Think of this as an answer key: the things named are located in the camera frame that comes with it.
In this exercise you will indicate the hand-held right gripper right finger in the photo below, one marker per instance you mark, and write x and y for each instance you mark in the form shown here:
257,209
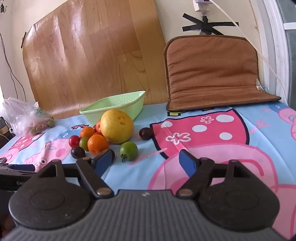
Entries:
187,162

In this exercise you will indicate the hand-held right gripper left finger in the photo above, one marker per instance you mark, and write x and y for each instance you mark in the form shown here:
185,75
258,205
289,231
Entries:
104,161

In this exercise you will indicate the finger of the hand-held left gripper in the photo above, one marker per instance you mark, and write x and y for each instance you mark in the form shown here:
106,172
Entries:
22,167

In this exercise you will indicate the orange mandarin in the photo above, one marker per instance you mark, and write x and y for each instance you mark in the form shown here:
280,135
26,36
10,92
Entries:
98,144
87,133

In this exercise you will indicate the dark purple plum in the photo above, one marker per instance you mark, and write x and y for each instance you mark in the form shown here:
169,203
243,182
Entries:
146,133
78,153

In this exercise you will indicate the orange tomato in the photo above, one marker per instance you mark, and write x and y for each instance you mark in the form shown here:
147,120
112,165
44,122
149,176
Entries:
98,126

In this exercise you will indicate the red tomato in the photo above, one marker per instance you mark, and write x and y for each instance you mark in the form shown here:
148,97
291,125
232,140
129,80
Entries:
74,141

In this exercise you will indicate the large yellow grapefruit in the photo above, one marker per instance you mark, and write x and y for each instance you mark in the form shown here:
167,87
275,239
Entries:
116,126

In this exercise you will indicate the light green plastic basket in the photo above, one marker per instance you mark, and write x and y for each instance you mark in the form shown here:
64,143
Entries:
120,102

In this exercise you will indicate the cartoon pig printed blanket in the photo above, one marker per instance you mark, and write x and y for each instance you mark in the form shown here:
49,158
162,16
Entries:
143,171

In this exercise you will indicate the clear plastic bag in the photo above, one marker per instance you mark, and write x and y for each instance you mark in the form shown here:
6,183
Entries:
20,111

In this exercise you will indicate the brown quilted seat cushion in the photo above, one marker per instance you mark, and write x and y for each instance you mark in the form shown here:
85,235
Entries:
208,69

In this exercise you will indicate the wood-pattern vinyl sheet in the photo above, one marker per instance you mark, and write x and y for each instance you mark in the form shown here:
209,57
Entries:
87,58

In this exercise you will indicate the black tape cross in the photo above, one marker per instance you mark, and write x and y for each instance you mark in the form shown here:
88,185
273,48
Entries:
208,25

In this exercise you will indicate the frosted glass door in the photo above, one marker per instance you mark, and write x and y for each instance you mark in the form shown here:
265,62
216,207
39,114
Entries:
291,58

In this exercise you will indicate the white plug adapter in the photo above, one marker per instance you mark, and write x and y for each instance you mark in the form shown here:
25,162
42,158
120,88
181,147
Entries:
200,5

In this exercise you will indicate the white door frame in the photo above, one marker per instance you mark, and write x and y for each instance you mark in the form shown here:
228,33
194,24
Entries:
272,46

